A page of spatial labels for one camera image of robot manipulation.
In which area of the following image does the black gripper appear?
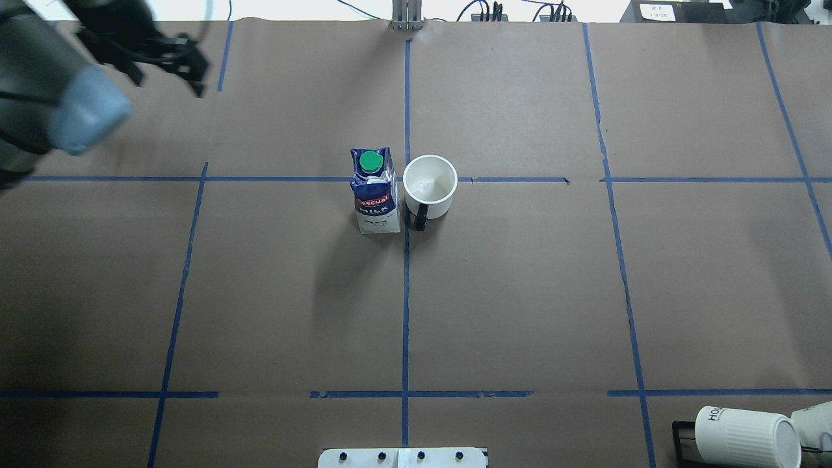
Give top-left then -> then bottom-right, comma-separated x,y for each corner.
64,1 -> 210,98

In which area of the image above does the blue white milk carton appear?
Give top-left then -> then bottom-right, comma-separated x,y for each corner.
350,146 -> 401,235

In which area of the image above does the white mug with black handle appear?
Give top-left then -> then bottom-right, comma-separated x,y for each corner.
403,154 -> 460,231

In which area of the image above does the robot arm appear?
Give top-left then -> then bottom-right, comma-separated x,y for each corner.
1,1 -> 212,190

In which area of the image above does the black box with label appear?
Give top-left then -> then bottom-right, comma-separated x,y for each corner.
619,1 -> 730,24

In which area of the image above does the white ribbed mug near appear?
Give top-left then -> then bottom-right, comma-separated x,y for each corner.
694,406 -> 802,467

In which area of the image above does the white ribbed mug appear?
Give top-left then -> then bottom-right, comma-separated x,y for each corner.
791,402 -> 831,467
694,406 -> 802,467

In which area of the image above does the white ribbed mug far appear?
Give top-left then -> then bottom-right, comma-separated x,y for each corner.
791,402 -> 831,467

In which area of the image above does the aluminium frame post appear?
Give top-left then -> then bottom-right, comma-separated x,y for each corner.
390,0 -> 424,31

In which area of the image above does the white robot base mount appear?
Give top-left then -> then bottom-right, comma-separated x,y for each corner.
317,447 -> 489,467

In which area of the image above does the black wire mug rack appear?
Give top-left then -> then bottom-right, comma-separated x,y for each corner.
671,421 -> 831,467

